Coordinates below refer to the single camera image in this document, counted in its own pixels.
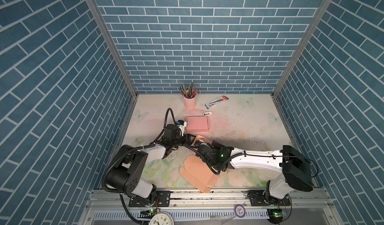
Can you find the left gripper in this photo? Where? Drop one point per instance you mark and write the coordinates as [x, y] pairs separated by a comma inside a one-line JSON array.
[[188, 137]]

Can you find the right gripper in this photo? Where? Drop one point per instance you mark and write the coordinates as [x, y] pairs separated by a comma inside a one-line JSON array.
[[215, 145]]

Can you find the pink paper box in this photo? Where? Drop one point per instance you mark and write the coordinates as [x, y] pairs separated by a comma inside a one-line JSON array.
[[197, 124]]

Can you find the peach paper box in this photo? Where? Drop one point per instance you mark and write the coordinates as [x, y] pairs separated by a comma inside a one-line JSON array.
[[197, 173]]

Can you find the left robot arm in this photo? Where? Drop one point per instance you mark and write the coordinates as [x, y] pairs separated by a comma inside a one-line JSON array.
[[124, 172]]

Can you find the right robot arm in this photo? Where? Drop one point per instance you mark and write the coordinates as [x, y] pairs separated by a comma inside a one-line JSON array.
[[293, 169]]

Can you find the blue white pen box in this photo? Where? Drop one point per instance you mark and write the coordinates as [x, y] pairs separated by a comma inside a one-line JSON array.
[[216, 102]]

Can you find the pink pencil bucket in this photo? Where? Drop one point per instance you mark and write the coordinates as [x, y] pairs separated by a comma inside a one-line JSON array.
[[190, 101]]

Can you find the coloured pencils bundle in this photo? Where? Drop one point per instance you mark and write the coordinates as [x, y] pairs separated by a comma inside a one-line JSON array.
[[189, 91]]

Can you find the purple tape roll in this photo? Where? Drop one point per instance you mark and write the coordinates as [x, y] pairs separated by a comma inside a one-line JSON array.
[[240, 211]]

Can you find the white round clock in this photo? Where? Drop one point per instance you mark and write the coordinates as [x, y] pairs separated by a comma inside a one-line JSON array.
[[162, 218]]

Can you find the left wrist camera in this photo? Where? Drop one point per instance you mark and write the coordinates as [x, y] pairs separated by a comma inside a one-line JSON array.
[[182, 126]]

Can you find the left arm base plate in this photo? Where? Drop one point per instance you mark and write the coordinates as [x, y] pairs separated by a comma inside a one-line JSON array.
[[155, 199]]

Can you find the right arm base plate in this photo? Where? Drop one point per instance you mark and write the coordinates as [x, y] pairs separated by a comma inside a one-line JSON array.
[[259, 198]]

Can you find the metal base rail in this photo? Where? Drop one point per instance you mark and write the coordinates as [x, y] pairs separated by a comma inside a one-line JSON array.
[[190, 206]]

